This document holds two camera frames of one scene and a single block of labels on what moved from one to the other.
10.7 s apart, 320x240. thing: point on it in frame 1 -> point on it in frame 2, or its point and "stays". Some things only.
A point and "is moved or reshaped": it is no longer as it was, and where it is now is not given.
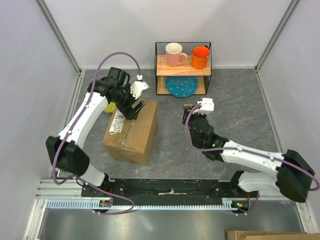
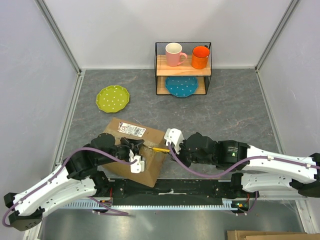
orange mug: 200,54 stays
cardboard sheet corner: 250,235 stays
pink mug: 174,57 stays
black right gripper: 186,113 -> 180,156
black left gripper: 128,111 -> 135,143
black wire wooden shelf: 162,70 stays
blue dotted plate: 181,86 stays
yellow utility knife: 188,107 -> 159,150
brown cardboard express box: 132,140 is moved or reshaped
